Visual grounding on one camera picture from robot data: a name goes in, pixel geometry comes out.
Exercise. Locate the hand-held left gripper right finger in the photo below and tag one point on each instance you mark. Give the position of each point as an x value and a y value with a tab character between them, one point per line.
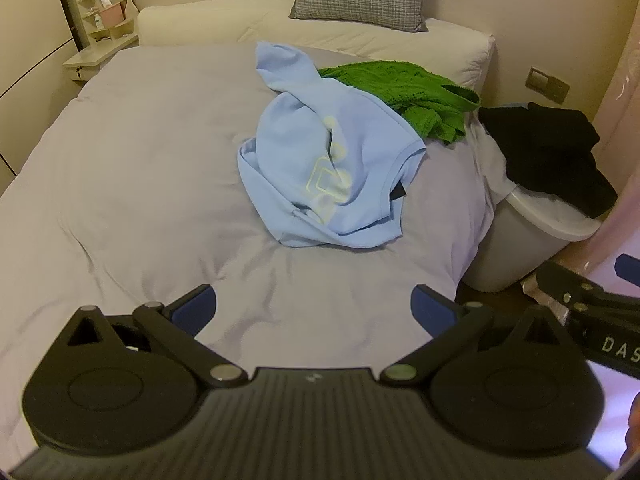
434	310

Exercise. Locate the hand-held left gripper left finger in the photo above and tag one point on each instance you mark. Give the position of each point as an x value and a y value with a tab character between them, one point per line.
192	310

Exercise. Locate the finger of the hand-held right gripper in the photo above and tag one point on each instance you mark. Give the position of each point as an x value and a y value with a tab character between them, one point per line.
629	265
567	280

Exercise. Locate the light blue sweatshirt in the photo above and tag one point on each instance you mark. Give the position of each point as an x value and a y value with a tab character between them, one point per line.
300	160

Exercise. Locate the white laundry basket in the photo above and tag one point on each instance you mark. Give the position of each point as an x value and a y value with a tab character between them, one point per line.
520	245

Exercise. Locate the black garment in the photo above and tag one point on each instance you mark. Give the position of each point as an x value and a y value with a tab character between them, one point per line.
545	155

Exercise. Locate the white garment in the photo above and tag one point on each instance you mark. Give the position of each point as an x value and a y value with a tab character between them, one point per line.
492	160

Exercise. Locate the grey duvet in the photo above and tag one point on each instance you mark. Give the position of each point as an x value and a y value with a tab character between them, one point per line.
150	160

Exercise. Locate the green knit sweater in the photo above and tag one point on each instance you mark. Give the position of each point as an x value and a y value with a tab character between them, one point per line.
400	85

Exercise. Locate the white vanity table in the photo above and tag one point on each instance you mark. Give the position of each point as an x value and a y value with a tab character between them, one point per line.
95	52

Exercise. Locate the white wardrobe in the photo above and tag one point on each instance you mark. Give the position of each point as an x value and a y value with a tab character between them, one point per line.
30	60

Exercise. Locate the pink storage box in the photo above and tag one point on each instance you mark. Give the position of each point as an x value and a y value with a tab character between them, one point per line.
111	14

